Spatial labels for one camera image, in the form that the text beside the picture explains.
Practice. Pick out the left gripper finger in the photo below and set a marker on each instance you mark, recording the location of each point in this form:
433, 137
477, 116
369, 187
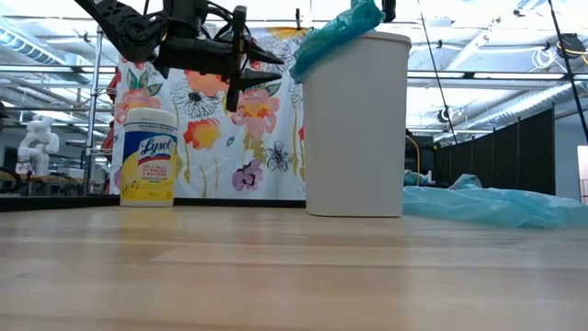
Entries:
259, 57
252, 78

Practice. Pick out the teal trash bag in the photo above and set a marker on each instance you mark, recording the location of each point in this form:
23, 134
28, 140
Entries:
335, 32

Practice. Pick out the white plastic trash bin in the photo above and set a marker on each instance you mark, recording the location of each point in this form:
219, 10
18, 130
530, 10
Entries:
356, 138

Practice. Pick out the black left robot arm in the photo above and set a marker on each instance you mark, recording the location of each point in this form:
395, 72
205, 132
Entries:
128, 27

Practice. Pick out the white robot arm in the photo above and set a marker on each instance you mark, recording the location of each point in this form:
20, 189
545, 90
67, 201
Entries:
39, 138

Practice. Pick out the light blue flat trash bag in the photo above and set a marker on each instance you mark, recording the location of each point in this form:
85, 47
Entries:
496, 207

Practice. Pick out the white floral cloth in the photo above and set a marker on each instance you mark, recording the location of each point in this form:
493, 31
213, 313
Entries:
220, 151

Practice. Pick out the red fabric item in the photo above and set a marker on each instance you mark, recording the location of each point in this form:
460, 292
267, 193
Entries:
109, 138

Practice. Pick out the yellow Lysol wipes canister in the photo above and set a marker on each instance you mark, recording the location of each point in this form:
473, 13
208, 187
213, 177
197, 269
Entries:
149, 170

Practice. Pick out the teal white bundle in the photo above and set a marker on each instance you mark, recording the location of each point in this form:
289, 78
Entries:
415, 178

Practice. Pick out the black hanging reel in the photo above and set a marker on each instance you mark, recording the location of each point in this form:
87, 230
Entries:
569, 46

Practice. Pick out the black partition wall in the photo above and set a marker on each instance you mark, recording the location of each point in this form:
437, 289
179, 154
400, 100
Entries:
505, 156

